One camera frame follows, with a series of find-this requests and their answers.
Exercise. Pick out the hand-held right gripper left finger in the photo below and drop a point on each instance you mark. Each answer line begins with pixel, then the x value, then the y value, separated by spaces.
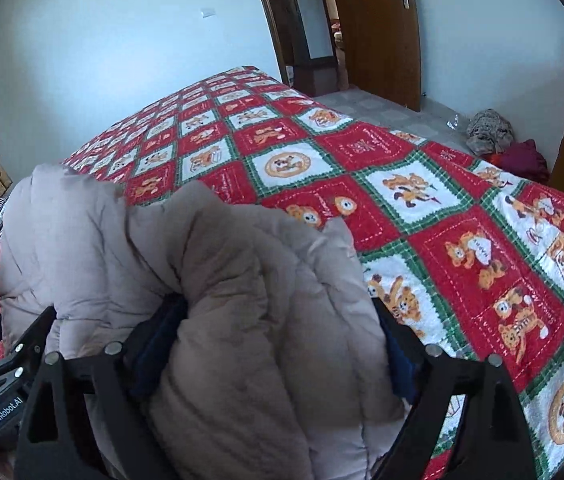
pixel 156 357

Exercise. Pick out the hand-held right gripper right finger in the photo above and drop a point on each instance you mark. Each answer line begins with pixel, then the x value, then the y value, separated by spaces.
pixel 403 367

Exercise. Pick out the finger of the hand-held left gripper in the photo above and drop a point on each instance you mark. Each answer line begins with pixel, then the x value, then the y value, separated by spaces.
pixel 9 374
pixel 16 342

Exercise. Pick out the beige quilted down jacket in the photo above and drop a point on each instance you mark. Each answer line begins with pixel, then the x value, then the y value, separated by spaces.
pixel 237 285

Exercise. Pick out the red printed patchwork quilt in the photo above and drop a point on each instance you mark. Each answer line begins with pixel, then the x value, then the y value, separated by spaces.
pixel 362 160

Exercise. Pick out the dark red cloth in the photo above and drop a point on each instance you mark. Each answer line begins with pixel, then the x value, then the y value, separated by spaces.
pixel 527 162

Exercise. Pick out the beige crumpled cloth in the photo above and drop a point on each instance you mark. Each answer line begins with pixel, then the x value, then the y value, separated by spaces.
pixel 489 132

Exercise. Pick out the clear plastic wrapper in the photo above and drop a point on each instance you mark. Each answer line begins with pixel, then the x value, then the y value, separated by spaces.
pixel 453 121

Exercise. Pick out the brown wooden door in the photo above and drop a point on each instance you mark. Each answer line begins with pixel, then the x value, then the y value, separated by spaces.
pixel 377 50

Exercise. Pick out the white wall switch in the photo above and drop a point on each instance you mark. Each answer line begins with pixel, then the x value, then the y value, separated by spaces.
pixel 208 12

